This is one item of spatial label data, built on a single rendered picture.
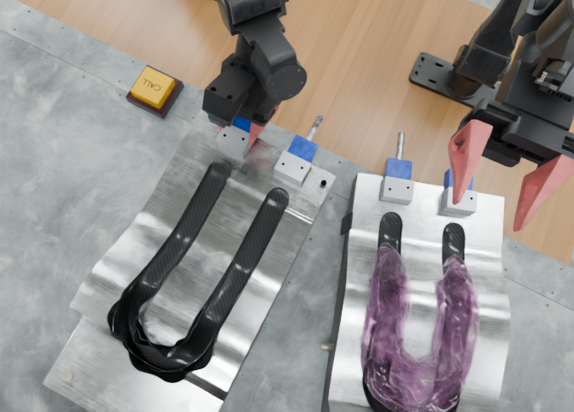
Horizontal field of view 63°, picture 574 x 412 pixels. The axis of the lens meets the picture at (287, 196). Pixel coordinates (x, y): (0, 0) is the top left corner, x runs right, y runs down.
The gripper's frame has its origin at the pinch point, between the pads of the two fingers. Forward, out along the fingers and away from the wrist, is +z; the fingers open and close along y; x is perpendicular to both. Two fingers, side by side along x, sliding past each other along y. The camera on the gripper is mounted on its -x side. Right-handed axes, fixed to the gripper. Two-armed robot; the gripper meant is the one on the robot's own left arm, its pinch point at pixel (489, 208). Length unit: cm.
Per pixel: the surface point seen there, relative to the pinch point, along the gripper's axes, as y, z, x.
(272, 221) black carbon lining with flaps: -21.6, 4.7, 31.6
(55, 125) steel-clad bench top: -68, 4, 40
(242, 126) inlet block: -32.9, -7.5, 29.5
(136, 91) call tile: -55, -8, 36
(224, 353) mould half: -19.1, 25.7, 25.9
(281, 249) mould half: -18.3, 8.1, 31.2
